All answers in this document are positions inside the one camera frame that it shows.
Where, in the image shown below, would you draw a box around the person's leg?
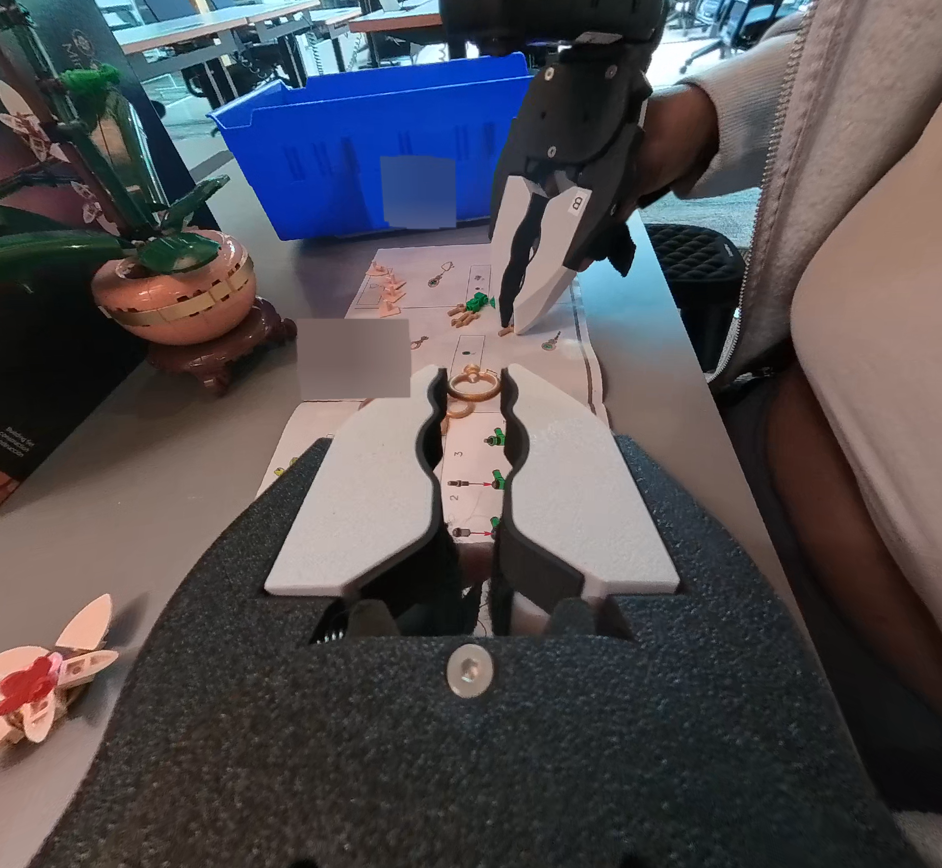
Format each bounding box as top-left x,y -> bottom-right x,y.
765,360 -> 942,817

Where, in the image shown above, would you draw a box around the person's right hand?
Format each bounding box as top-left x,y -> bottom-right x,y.
636,84 -> 718,211

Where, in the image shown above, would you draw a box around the brick orchid in pink pot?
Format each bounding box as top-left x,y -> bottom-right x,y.
0,62 -> 297,398

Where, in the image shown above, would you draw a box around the person's right forearm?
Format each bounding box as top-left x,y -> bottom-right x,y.
680,10 -> 807,203

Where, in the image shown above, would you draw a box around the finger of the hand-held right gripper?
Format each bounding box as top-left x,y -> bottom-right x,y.
489,176 -> 550,332
512,172 -> 594,336

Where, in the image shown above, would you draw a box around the black toy set box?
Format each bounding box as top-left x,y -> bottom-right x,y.
0,0 -> 222,508

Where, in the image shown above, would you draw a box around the pink toy flower red centre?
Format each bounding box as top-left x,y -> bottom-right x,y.
0,592 -> 120,747

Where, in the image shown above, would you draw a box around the person's white shirt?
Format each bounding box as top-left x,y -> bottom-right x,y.
791,147 -> 942,637

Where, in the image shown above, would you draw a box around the wooden-top office desk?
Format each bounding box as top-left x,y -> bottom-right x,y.
346,0 -> 451,67
110,0 -> 325,85

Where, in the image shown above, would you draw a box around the white instruction booklet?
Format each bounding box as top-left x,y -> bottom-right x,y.
254,242 -> 612,589

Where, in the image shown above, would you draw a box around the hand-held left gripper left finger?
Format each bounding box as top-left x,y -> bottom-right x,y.
263,365 -> 463,630

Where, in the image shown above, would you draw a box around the long blue plastic bin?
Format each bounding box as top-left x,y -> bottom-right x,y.
208,53 -> 534,242

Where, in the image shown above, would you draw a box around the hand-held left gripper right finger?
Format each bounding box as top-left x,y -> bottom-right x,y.
492,364 -> 681,630

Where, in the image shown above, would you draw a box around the black mesh office chair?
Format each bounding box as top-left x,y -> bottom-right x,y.
644,222 -> 748,368

